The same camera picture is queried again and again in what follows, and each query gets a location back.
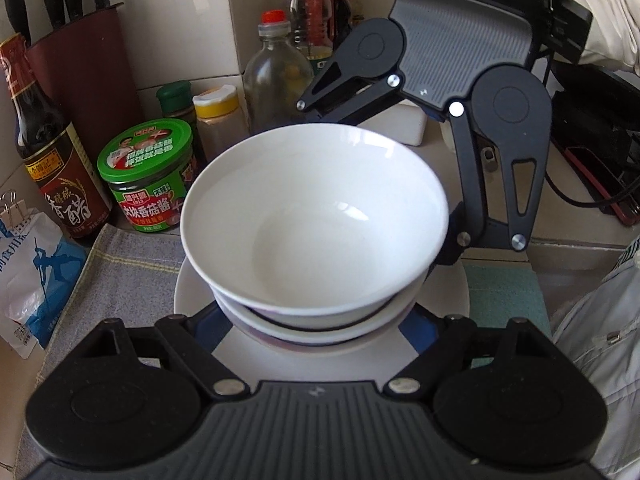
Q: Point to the green cap spice jar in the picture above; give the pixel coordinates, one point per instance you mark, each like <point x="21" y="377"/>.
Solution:
<point x="175" y="100"/>

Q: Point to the person's white jacket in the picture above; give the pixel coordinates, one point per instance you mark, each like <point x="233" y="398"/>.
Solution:
<point x="600" y="360"/>

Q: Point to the clear bottle with red cap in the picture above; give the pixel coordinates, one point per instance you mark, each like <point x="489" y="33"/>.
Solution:
<point x="275" y="75"/>

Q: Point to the dark vinegar bottle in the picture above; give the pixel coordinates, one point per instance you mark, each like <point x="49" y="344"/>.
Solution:
<point x="55" y="170"/>

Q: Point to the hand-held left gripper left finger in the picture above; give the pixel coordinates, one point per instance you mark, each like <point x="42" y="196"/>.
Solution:
<point x="200" y="360"/>

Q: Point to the red edged black device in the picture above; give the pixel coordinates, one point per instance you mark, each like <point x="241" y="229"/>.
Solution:
<point x="600" y="180"/>

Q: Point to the white blue salt bag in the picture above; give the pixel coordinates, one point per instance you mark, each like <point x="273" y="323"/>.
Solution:
<point x="35" y="280"/>

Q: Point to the white plastic box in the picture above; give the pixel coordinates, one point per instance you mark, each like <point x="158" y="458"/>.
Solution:
<point x="412" y="127"/>

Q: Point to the person's right forearm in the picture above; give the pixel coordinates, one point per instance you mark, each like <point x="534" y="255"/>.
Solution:
<point x="615" y="10"/>

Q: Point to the white fruit print plate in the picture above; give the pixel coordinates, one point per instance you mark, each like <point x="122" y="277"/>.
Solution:
<point x="320" y="365"/>

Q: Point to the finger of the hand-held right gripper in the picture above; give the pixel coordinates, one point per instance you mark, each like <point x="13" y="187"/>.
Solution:
<point x="472" y="175"/>
<point x="370" y="92"/>

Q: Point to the dark red knife block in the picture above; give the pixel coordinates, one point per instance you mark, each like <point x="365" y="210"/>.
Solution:
<point x="85" y="90"/>

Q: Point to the grey green checked towel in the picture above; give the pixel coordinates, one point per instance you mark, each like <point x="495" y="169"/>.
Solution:
<point x="135" y="280"/>

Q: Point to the green lid sauce jar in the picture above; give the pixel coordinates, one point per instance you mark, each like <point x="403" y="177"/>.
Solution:
<point x="145" y="175"/>

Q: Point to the yellow cap spice jar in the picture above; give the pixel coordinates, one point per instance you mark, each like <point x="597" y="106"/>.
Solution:
<point x="220" y="115"/>

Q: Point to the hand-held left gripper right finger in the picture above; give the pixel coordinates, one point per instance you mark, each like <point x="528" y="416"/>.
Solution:
<point x="435" y="357"/>

